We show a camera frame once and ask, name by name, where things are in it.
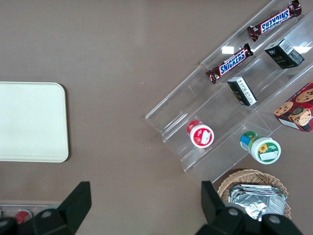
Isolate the cream rectangular serving tray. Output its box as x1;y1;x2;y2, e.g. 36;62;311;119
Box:
0;82;69;163

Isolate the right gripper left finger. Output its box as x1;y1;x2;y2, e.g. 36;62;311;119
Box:
0;181;92;235

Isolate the red cola bottle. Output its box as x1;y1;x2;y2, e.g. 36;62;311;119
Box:
14;211;34;225

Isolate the clear acrylic stepped shelf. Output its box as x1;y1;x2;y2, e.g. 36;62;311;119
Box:
144;0;313;186

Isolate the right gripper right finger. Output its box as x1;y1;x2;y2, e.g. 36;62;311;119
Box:
195;181;305;235

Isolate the clear acrylic bottle rack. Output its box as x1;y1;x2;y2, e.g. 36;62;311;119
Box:
0;203;63;223

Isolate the green lid sunflower jar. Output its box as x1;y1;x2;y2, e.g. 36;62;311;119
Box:
239;131;282;165

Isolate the red lid small jar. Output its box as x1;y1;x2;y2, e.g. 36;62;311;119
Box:
186;119;215;149

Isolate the small black carton box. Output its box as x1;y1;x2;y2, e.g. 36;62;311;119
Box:
226;76;258;107
264;38;306;70

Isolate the silver foil container stack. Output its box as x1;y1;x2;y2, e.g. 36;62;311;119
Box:
228;184;288;222

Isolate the red chocolate chip cookie box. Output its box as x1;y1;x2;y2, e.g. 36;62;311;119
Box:
273;80;313;133

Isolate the Snickers chocolate bar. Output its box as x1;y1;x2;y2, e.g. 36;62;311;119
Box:
205;43;254;85
246;0;303;43

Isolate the light tan wicker basket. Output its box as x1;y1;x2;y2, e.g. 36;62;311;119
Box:
217;168;292;220

